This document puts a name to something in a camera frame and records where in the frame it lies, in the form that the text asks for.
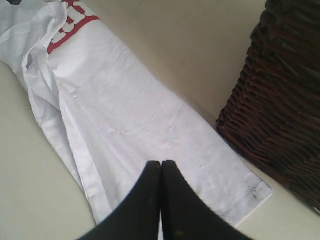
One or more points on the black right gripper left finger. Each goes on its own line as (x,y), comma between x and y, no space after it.
(138,216)

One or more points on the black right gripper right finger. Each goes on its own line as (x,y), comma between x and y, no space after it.
(184,215)

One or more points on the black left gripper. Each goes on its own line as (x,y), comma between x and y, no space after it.
(15,2)

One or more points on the white t-shirt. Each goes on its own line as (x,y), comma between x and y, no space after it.
(106,115)

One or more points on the dark brown wicker basket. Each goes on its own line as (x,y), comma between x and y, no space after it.
(272,117)

